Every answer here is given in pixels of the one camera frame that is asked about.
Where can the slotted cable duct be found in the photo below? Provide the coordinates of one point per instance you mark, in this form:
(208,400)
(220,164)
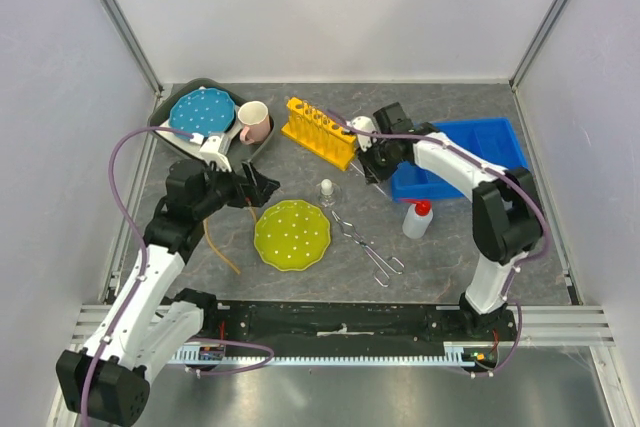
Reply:
(201,355)

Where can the yellow test tube rack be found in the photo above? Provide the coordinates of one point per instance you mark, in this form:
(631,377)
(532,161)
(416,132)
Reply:
(342,148)

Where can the green dotted plate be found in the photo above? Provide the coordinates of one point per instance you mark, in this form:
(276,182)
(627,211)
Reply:
(292,235)

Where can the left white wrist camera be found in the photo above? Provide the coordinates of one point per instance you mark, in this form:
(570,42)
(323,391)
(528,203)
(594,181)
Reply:
(214,152)

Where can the grey plastic tray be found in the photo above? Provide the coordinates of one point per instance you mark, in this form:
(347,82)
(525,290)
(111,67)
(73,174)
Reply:
(239,152)

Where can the white wash bottle red cap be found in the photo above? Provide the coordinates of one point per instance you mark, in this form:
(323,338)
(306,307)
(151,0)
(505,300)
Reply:
(418,218)

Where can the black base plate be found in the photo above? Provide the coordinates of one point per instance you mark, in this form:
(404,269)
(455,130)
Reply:
(352,328)

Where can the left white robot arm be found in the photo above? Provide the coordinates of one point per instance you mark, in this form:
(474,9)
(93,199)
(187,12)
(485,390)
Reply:
(110,377)

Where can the glass flask white stopper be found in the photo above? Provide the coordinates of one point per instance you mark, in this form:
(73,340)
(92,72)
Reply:
(329,194)

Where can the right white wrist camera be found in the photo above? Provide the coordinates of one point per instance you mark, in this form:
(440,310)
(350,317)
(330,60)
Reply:
(363,127)

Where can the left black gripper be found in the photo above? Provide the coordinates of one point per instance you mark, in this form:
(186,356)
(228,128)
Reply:
(257,192)

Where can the blue plastic bin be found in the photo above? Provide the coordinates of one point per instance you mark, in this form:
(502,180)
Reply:
(493,139)

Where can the metal crucible tongs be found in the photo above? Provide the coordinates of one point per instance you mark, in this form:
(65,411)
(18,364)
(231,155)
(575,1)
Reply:
(384,266)

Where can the blue dotted plate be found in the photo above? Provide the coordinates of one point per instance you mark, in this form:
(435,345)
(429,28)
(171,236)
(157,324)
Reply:
(201,113)

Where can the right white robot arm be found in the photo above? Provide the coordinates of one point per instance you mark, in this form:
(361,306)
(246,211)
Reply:
(507,220)

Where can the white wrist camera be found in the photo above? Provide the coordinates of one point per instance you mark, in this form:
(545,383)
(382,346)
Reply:
(214,152)
(363,127)

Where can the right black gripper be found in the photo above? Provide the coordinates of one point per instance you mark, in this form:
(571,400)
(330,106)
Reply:
(372,173)

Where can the white square plate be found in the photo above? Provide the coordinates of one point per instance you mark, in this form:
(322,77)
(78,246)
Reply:
(190,146)

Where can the pink mug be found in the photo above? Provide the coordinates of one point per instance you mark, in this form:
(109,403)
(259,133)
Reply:
(255,120)

